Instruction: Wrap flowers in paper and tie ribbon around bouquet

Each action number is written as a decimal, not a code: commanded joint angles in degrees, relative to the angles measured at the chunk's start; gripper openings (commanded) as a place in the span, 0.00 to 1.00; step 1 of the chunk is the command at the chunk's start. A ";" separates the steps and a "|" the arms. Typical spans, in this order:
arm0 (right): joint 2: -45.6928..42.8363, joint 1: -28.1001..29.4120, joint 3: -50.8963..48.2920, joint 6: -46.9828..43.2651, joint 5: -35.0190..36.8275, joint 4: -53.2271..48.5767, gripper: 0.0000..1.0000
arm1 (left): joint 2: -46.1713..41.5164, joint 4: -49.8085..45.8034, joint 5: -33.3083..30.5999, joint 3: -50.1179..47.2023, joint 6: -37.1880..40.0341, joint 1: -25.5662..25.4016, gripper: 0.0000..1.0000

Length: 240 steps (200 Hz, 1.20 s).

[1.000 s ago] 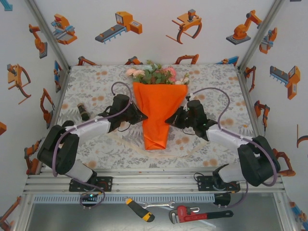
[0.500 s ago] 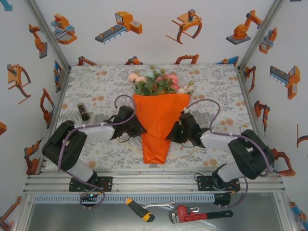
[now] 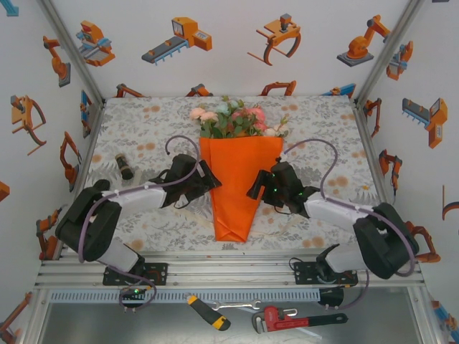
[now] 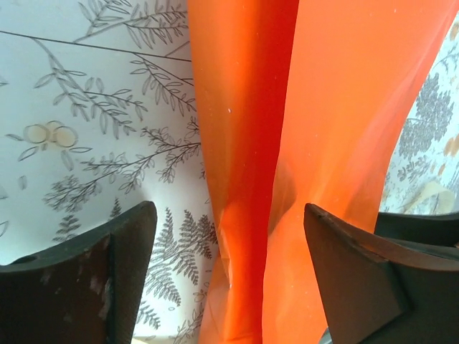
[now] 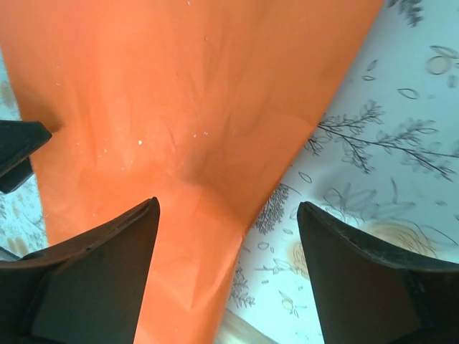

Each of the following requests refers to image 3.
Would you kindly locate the pink fake rose stem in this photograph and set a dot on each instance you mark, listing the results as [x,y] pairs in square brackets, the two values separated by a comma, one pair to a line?
[254,114]

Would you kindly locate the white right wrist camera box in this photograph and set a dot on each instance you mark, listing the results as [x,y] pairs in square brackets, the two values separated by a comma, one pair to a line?
[282,158]

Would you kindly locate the white fake bud stem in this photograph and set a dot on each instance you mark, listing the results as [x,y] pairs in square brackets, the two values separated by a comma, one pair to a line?
[281,123]

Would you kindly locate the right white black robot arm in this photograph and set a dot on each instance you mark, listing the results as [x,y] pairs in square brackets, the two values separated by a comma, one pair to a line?
[387,243]

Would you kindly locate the aluminium frame post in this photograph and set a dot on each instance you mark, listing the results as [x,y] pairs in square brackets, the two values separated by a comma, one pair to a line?
[68,46]
[387,50]

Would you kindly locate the red pipe wrench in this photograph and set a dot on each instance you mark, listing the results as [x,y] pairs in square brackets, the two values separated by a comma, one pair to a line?
[287,322]

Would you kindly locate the silver open-end wrench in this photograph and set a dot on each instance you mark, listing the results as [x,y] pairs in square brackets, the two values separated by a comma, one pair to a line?
[233,305]

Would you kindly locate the black brown cylinder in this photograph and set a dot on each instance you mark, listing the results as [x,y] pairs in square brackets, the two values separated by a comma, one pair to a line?
[124,166]

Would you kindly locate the small circuit board green light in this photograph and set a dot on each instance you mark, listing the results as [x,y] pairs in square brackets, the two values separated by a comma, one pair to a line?
[134,292]

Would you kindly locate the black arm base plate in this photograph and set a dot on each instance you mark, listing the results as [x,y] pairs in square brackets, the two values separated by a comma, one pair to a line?
[305,276]
[161,274]

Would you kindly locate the floral grey table mat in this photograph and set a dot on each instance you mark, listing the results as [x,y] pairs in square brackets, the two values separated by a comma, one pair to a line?
[143,143]

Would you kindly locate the aluminium side rail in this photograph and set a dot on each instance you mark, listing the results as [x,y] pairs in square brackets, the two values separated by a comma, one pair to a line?
[363,123]
[89,143]

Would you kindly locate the peach fake rose stem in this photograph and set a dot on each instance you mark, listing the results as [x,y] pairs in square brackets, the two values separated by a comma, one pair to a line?
[201,114]

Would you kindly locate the orange wrapping paper sheet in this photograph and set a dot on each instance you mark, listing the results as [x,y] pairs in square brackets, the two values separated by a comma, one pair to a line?
[233,179]

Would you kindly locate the aluminium front frame rails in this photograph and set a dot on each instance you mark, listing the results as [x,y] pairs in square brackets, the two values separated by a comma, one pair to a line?
[233,272]

